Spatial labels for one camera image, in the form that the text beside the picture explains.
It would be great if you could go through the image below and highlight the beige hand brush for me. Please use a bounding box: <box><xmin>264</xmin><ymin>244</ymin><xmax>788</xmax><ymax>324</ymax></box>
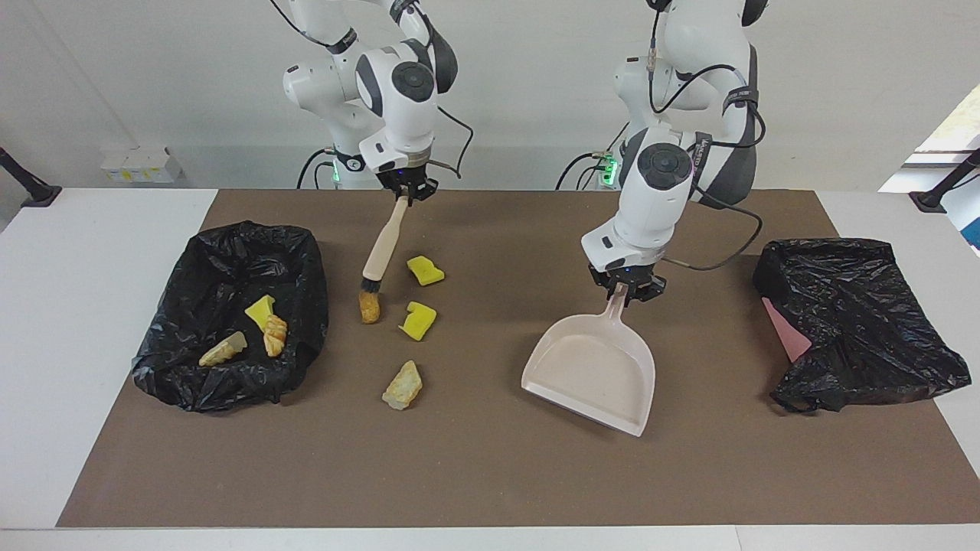
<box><xmin>359</xmin><ymin>195</ymin><xmax>410</xmax><ymax>295</ymax></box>

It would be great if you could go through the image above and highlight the yellow sponge piece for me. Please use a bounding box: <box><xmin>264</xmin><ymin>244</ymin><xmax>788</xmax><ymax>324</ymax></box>
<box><xmin>407</xmin><ymin>256</ymin><xmax>446</xmax><ymax>287</ymax></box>
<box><xmin>244</xmin><ymin>295</ymin><xmax>276</xmax><ymax>331</ymax></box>
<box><xmin>398</xmin><ymin>302</ymin><xmax>438</xmax><ymax>341</ymax></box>

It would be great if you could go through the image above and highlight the beige plastic dustpan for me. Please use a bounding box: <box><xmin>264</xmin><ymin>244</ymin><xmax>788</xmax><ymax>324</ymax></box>
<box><xmin>521</xmin><ymin>282</ymin><xmax>657</xmax><ymax>438</ymax></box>

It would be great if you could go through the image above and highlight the orange striped foam chunk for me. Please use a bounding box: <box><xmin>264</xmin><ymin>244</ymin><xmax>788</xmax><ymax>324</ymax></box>
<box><xmin>263</xmin><ymin>314</ymin><xmax>289</xmax><ymax>358</ymax></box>

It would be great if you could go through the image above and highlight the pale beige foam chunk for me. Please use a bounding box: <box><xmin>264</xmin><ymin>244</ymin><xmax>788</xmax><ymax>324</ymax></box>
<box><xmin>382</xmin><ymin>360</ymin><xmax>423</xmax><ymax>411</ymax></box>

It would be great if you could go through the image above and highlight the pale green foam chunk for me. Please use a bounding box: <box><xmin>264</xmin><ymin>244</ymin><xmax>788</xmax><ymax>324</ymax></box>
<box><xmin>198</xmin><ymin>331</ymin><xmax>249</xmax><ymax>367</ymax></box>

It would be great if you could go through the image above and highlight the pink plastic bin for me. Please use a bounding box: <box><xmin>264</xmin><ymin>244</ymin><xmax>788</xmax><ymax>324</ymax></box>
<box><xmin>761</xmin><ymin>297</ymin><xmax>812</xmax><ymax>364</ymax></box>

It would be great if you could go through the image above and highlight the black plastic trash bag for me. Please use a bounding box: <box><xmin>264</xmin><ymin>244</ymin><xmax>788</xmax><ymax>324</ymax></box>
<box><xmin>753</xmin><ymin>238</ymin><xmax>972</xmax><ymax>414</ymax></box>
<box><xmin>131</xmin><ymin>221</ymin><xmax>330</xmax><ymax>414</ymax></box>

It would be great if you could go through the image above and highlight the brown table mat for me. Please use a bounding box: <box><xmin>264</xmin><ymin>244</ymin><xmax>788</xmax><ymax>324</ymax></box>
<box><xmin>56</xmin><ymin>189</ymin><xmax>980</xmax><ymax>529</ymax></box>

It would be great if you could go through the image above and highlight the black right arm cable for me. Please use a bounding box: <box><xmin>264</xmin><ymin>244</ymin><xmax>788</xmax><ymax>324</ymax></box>
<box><xmin>269</xmin><ymin>0</ymin><xmax>475</xmax><ymax>181</ymax></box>

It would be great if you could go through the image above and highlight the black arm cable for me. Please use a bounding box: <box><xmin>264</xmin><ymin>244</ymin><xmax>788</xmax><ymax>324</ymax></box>
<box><xmin>269</xmin><ymin>0</ymin><xmax>475</xmax><ymax>181</ymax></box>
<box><xmin>647</xmin><ymin>0</ymin><xmax>766</xmax><ymax>272</ymax></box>

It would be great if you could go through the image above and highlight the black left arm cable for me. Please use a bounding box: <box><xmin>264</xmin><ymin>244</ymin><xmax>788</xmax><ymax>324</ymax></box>
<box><xmin>647</xmin><ymin>0</ymin><xmax>766</xmax><ymax>272</ymax></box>

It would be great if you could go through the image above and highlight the white wall socket box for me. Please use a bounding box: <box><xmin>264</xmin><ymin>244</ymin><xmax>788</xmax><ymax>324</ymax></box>
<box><xmin>100</xmin><ymin>147</ymin><xmax>185</xmax><ymax>184</ymax></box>

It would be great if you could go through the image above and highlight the black camera stand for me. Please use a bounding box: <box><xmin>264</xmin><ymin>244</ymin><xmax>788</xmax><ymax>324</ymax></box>
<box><xmin>909</xmin><ymin>148</ymin><xmax>980</xmax><ymax>214</ymax></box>
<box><xmin>0</xmin><ymin>147</ymin><xmax>62</xmax><ymax>209</ymax></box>

